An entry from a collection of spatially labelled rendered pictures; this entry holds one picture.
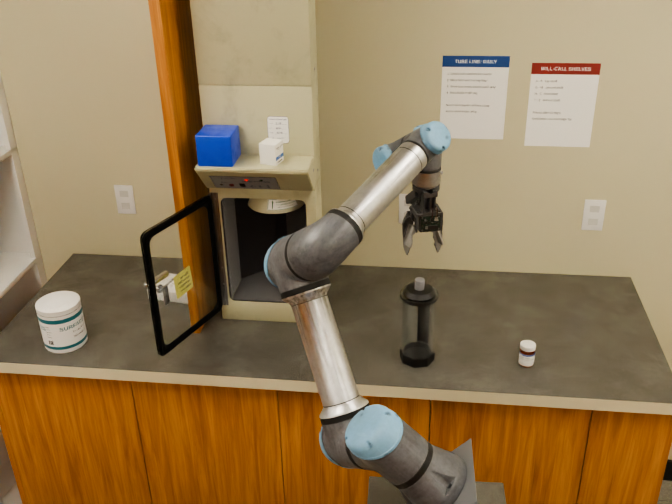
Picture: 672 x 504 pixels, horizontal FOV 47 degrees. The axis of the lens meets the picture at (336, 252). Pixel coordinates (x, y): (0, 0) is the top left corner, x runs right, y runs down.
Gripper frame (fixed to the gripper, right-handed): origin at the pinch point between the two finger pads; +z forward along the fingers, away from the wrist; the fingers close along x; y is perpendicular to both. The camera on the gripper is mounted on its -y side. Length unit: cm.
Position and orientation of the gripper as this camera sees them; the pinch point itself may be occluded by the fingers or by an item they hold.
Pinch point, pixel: (421, 248)
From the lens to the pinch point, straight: 211.8
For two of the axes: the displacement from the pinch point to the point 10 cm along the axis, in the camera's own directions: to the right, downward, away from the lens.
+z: 0.2, 8.9, 4.6
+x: 9.9, -0.8, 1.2
